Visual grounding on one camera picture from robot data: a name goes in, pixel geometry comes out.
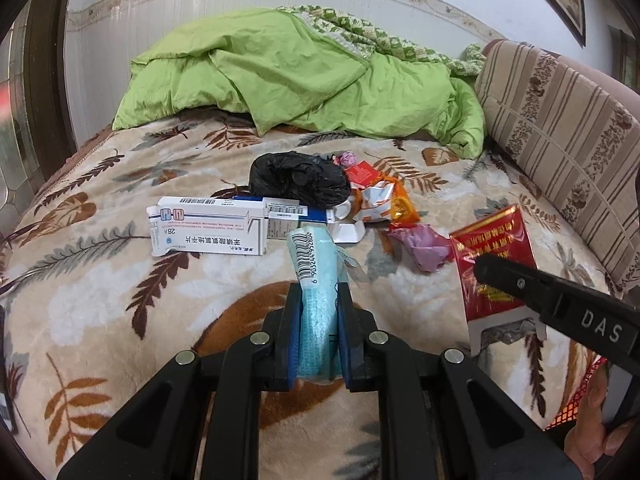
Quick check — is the green duvet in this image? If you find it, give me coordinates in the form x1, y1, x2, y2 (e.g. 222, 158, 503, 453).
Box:
112, 7, 486, 161

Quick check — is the red mesh basket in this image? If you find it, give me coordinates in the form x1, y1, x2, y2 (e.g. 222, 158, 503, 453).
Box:
544, 352, 608, 431

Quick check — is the orange white snack bag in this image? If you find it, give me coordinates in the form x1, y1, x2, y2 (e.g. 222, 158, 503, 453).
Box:
350, 172, 421, 226

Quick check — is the leaf print blanket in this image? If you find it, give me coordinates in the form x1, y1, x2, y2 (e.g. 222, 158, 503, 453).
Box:
0, 110, 621, 480

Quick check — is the blue white medicine box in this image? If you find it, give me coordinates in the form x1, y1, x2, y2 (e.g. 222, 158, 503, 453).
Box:
215, 191, 337, 241

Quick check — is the person's right hand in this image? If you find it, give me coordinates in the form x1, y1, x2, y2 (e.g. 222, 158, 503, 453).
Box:
564, 385, 640, 466

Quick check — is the wooden framed glass door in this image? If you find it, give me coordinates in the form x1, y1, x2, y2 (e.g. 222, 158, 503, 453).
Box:
0, 0, 83, 246

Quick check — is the white cardboard piece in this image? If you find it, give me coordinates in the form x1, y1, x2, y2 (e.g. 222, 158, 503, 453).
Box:
330, 200, 368, 243

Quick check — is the green white patterned quilt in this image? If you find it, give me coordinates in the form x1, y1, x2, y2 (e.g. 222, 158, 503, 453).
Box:
277, 4, 486, 78

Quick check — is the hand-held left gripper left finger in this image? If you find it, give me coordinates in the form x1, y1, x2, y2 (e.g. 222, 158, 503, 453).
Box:
57, 282, 303, 480

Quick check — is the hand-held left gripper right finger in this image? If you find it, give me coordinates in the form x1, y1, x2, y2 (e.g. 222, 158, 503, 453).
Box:
336, 282, 583, 480

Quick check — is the dark wooden wall frame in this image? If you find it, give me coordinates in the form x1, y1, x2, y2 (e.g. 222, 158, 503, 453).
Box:
607, 25, 640, 91

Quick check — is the red packet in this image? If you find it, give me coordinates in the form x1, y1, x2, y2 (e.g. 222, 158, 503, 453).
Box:
344, 160, 383, 191

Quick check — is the striped floral headboard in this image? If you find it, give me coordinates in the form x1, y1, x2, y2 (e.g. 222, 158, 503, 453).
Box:
472, 39, 640, 291

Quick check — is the light blue barcode packet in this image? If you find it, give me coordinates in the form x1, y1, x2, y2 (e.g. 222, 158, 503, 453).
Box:
286, 227, 371, 383

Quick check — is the purple plastic wrapper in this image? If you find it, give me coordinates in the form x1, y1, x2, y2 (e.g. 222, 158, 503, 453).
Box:
387, 222, 453, 273

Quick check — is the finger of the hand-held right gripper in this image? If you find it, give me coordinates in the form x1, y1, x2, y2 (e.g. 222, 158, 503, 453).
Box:
472, 254, 561, 328

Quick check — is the black plastic bag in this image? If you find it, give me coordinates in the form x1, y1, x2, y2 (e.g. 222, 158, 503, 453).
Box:
248, 151, 352, 209

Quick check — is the red cardboard box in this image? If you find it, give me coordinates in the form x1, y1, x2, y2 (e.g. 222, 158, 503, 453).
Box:
449, 204, 548, 356

